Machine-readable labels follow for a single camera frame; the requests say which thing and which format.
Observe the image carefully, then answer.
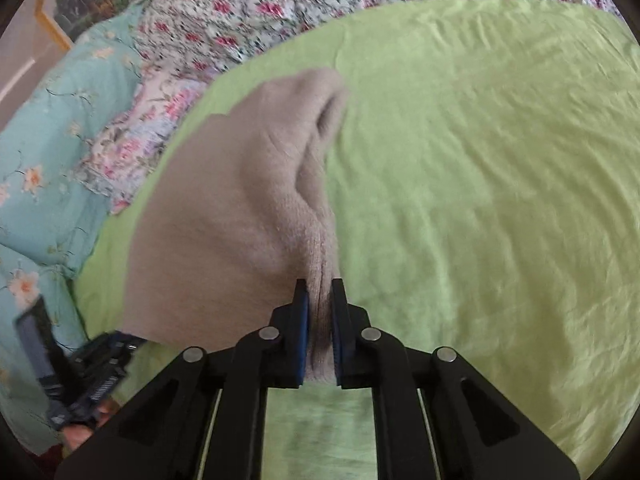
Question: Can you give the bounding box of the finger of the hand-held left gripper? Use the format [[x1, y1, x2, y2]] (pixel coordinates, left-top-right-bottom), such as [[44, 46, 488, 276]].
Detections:
[[14, 299, 68, 401]]

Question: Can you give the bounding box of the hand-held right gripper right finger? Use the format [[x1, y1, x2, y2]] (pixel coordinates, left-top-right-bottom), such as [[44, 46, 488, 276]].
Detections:
[[330, 277, 582, 480]]

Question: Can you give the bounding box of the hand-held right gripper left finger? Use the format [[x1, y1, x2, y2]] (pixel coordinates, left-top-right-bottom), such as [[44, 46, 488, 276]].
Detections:
[[54, 279, 312, 480]]

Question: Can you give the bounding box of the beige knitted sweater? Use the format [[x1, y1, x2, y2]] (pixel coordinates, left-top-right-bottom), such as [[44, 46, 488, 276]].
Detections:
[[122, 66, 351, 387]]

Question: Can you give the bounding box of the person's left hand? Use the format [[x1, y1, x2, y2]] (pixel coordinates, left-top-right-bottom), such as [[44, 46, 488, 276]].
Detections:
[[64, 400, 120, 455]]

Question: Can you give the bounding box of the teal floral blanket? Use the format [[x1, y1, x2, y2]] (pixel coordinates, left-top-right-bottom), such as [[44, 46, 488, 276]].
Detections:
[[0, 5, 151, 456]]

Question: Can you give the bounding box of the green bed sheet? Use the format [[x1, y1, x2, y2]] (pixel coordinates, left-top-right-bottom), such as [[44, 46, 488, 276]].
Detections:
[[70, 0, 640, 480]]

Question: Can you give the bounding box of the pastel floral ruffled pillow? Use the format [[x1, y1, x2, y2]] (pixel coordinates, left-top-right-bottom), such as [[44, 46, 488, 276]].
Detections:
[[75, 67, 212, 217]]

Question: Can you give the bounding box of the white pink-flowered quilt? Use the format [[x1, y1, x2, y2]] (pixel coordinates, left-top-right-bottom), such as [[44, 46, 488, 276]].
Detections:
[[135, 0, 626, 82]]

